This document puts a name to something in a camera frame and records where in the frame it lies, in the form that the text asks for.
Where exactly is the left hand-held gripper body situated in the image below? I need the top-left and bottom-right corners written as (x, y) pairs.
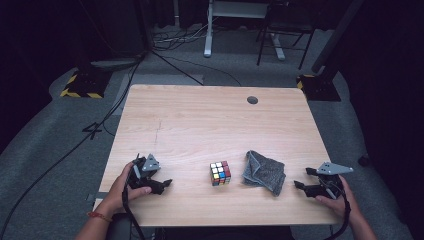
top-left (128, 153), bottom-right (165, 196)

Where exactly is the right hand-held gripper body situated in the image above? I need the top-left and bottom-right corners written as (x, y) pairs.
top-left (315, 161), bottom-right (355, 200)

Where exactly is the grey cloth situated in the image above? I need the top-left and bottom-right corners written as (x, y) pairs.
top-left (241, 149), bottom-right (287, 198)

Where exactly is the multicoloured puzzle cube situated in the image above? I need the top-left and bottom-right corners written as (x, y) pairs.
top-left (209, 160), bottom-right (232, 187)

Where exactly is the person's right hand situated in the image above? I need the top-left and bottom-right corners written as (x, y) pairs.
top-left (315, 175), bottom-right (361, 225)

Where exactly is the person's left hand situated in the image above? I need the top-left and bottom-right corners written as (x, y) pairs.
top-left (96, 162), bottom-right (153, 218)

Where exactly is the grey tape piece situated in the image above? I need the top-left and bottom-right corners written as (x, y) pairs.
top-left (85, 191), bottom-right (112, 203)

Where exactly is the person's dark clothing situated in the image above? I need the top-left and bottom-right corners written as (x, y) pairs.
top-left (154, 225), bottom-right (295, 240)

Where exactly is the black yellow striped stand base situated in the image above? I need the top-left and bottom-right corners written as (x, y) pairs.
top-left (59, 68), bottom-right (113, 99)
top-left (295, 73), bottom-right (342, 102)

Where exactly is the dark slanted pole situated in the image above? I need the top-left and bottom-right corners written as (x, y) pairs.
top-left (311, 0), bottom-right (365, 74)

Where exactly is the black chair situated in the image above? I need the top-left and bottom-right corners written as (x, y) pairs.
top-left (255, 0), bottom-right (318, 70)

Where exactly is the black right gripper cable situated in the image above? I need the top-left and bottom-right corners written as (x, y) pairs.
top-left (329, 184), bottom-right (352, 240)

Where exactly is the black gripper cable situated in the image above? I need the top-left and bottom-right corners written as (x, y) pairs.
top-left (329, 184), bottom-right (352, 240)
top-left (121, 153), bottom-right (147, 240)

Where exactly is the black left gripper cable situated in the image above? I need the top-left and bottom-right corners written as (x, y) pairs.
top-left (121, 153), bottom-right (147, 240)

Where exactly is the red bracelet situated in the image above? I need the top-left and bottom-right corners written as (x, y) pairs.
top-left (86, 210), bottom-right (113, 224)

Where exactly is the long black floor cable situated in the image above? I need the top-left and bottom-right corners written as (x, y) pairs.
top-left (0, 54), bottom-right (148, 238)

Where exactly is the thin black floor cable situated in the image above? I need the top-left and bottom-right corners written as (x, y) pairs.
top-left (151, 49), bottom-right (243, 88)

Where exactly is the bundle of floor cables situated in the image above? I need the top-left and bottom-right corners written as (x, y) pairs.
top-left (151, 21), bottom-right (214, 53)

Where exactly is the white desk frame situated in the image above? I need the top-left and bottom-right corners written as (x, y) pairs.
top-left (203, 0), bottom-right (287, 62)

